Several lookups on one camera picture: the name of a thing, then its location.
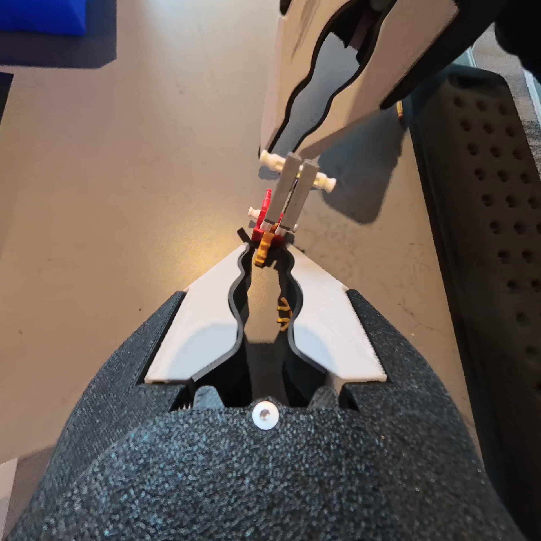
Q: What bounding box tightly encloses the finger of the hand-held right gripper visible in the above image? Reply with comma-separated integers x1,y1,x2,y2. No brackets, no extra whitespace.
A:
296,0,460,165
259,0,353,155

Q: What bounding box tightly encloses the yellow fan connector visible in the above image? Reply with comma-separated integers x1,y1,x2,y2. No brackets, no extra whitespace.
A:
276,296,293,331

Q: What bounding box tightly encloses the blue plastic bin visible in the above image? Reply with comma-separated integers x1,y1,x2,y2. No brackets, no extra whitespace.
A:
0,0,88,37

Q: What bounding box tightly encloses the black perforated pad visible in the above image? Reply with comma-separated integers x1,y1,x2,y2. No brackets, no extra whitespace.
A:
407,67,541,529

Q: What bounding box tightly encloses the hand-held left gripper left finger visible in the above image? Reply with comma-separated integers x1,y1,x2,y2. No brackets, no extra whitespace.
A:
144,244,251,385

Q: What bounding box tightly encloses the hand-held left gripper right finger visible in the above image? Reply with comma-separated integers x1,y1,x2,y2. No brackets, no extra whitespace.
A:
281,245,388,398

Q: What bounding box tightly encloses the small toy building assembly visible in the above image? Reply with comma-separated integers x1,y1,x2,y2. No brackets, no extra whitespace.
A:
237,148,338,269

